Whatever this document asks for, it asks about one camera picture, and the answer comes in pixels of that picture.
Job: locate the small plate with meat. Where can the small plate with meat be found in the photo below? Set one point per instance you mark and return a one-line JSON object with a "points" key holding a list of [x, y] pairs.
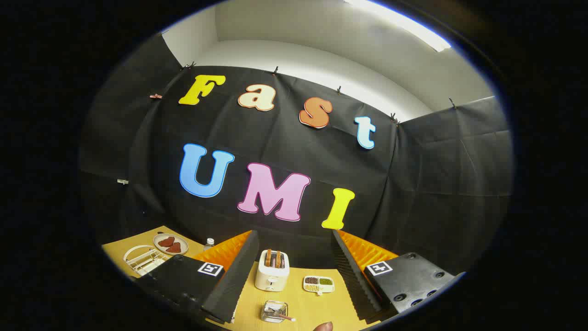
{"points": [[158, 248]]}

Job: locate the toasted bread slice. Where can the toasted bread slice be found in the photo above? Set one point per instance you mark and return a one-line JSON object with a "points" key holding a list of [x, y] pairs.
{"points": [[278, 259], [268, 258]]}

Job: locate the black backdrop cloth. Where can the black backdrop cloth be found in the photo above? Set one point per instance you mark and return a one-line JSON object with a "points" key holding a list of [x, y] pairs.
{"points": [[275, 138]]}

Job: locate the white sectioned dish of beans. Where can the white sectioned dish of beans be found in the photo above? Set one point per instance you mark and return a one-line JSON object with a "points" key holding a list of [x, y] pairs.
{"points": [[318, 284]]}

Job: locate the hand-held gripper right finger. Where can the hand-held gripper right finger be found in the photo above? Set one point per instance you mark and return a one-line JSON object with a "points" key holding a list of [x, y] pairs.
{"points": [[353, 280]]}

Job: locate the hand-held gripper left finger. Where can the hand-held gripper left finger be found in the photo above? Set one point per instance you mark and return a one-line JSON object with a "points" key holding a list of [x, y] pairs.
{"points": [[239, 280]]}

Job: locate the white toaster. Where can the white toaster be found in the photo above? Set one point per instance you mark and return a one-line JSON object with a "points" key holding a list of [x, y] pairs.
{"points": [[271, 278]]}

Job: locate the green label drink bottle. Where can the green label drink bottle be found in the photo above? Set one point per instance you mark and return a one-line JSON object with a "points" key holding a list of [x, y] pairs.
{"points": [[209, 244]]}

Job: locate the red meat piece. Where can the red meat piece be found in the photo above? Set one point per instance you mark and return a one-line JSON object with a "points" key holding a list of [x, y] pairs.
{"points": [[166, 241], [174, 248]]}

